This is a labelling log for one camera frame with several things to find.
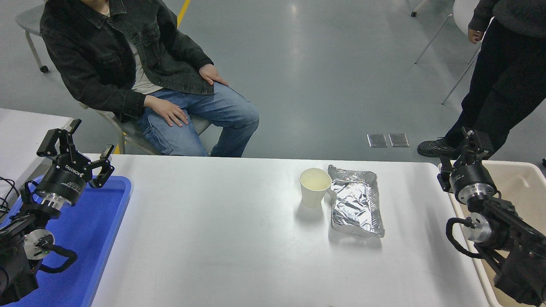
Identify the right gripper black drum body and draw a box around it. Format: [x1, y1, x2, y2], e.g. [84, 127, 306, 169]
[449, 163, 497, 201]

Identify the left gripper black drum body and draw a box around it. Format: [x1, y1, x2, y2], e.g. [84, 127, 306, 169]
[36, 154, 91, 205]

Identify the silver foil tray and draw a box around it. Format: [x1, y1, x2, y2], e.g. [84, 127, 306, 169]
[326, 165, 386, 238]

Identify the white paper cup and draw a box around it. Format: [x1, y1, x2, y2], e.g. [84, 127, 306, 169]
[299, 168, 332, 209]

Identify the seated person's right hand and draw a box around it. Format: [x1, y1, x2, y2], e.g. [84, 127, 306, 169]
[144, 95, 189, 127]

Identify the seated person's left hand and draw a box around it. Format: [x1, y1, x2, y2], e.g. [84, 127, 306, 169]
[199, 63, 229, 86]

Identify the large pale beige bin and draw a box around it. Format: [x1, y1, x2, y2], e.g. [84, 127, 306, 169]
[439, 160, 546, 307]

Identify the blue plastic tray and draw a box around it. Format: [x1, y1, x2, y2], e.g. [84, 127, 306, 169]
[0, 175, 132, 307]

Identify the standing person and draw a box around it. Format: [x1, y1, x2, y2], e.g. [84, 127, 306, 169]
[417, 0, 546, 159]

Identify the seated person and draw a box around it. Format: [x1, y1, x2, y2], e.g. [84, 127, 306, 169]
[40, 0, 260, 157]

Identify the pale chair under seated person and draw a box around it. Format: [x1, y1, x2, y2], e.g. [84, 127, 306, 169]
[79, 101, 212, 155]

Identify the grey wheeled chair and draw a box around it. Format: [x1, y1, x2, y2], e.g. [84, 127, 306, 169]
[15, 3, 49, 73]

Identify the white wheeled chair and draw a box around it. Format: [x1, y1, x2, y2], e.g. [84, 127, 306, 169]
[412, 0, 485, 105]

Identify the thin black cable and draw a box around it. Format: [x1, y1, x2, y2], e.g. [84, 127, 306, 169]
[0, 177, 20, 220]

